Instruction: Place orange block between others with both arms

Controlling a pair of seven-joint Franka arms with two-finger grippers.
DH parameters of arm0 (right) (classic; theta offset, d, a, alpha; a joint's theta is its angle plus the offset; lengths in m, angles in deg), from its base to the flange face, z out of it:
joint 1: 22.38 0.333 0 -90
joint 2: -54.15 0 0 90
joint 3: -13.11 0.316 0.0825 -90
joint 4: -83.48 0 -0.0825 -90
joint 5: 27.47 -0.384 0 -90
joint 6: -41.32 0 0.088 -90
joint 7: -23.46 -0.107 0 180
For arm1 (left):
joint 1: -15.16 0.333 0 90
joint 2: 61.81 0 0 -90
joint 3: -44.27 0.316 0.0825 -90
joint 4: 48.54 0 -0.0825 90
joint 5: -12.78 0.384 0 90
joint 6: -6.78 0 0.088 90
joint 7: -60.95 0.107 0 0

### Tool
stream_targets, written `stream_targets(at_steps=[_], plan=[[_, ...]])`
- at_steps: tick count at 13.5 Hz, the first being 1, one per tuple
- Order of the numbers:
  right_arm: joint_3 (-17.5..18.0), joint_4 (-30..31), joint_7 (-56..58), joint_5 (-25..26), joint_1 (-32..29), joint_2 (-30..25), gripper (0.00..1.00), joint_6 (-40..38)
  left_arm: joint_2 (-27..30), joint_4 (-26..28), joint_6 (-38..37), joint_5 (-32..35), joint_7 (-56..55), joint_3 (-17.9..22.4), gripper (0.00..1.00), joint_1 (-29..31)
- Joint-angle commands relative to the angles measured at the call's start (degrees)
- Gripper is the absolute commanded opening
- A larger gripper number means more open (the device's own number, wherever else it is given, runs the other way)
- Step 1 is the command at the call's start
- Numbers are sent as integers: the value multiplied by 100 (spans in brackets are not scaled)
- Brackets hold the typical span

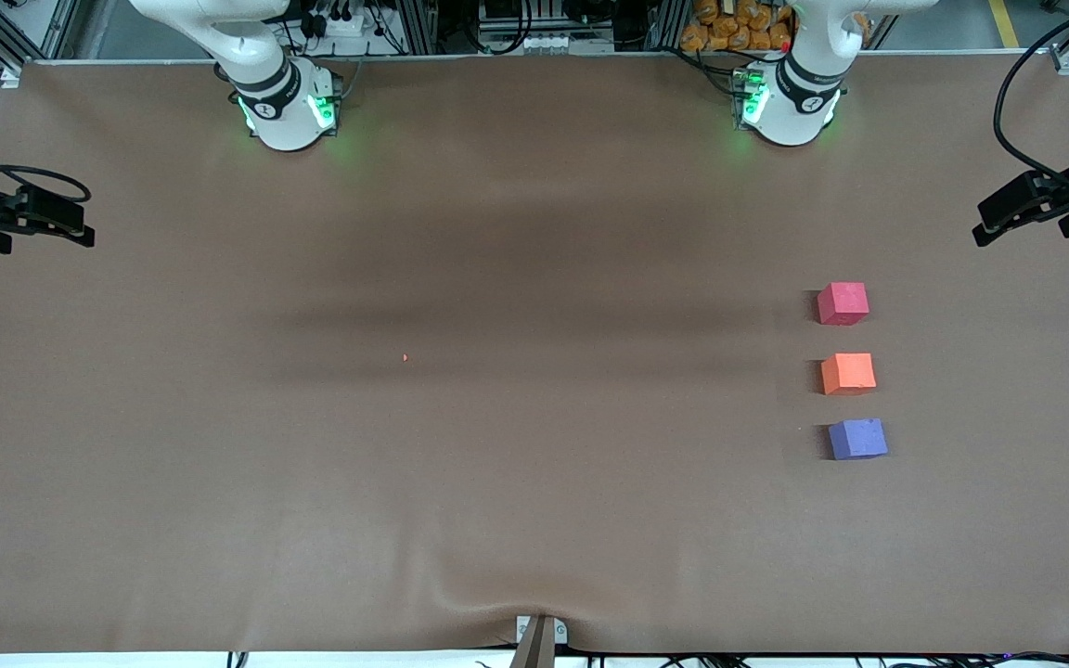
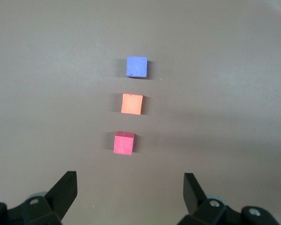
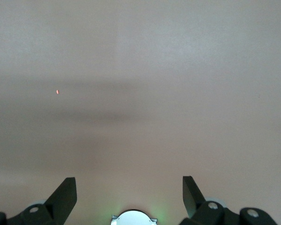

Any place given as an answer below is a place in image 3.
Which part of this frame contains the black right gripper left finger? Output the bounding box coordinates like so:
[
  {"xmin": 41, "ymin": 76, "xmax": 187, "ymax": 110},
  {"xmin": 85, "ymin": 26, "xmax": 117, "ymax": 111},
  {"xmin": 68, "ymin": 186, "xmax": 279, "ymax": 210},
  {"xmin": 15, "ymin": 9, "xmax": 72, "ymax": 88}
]
[{"xmin": 0, "ymin": 177, "xmax": 77, "ymax": 225}]

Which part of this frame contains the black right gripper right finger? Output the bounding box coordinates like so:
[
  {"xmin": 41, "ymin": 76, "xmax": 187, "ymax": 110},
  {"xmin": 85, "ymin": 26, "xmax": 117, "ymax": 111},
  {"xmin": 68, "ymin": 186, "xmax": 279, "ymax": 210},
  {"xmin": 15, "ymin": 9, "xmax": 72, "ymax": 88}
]
[{"xmin": 179, "ymin": 175, "xmax": 278, "ymax": 225}]

